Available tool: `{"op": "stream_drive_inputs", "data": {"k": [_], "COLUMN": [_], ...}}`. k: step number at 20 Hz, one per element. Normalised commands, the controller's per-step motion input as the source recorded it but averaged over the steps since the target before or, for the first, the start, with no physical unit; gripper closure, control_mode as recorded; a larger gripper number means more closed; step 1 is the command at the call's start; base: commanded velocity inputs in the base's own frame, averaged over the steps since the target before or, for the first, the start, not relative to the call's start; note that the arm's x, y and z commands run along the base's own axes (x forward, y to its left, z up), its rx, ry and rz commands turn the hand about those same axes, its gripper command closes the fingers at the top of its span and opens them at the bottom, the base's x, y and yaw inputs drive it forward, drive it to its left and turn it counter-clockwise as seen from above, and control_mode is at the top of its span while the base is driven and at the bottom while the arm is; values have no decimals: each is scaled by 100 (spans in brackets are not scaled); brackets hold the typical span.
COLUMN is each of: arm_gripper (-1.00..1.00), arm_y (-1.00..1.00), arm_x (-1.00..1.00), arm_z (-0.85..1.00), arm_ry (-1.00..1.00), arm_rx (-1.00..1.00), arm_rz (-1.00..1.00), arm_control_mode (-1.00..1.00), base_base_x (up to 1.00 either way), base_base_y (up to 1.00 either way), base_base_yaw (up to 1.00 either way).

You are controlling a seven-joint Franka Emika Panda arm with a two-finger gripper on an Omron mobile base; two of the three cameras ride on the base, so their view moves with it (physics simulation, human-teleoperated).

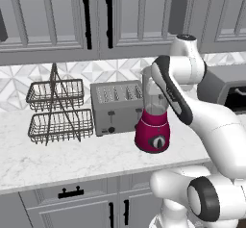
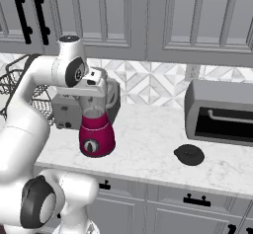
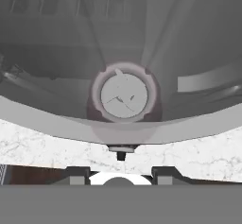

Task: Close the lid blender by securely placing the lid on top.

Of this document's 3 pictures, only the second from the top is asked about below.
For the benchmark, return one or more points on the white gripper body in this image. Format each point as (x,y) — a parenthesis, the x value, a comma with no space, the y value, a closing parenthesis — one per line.
(82,91)

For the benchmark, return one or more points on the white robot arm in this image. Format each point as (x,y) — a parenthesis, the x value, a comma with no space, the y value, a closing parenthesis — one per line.
(23,136)

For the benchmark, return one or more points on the magenta blender with clear jar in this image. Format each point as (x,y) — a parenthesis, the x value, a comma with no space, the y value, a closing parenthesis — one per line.
(97,136)

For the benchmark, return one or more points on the black round blender lid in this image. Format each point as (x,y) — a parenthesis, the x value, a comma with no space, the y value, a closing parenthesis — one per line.
(189,155)

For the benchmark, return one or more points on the grey toaster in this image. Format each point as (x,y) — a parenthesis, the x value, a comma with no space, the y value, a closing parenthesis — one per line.
(64,113)

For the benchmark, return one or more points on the grey upper cupboard door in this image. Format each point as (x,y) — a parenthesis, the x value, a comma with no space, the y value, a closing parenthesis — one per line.
(99,14)
(201,17)
(6,14)

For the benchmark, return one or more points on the grey cupboard door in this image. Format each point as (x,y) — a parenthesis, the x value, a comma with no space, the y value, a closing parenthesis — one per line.
(99,14)
(6,14)
(118,216)
(201,17)
(191,221)

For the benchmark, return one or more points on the grey drawer front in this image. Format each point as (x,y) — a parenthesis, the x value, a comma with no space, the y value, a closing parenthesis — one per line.
(227,200)
(125,187)

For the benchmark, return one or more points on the grey lower cupboard door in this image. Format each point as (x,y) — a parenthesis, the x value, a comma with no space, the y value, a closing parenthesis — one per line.
(191,221)
(118,216)

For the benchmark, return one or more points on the grey toaster oven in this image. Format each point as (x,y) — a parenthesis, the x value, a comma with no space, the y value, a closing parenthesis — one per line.
(217,99)

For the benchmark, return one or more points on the white wall outlet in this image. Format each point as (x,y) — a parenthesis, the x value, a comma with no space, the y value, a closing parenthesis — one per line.
(192,72)

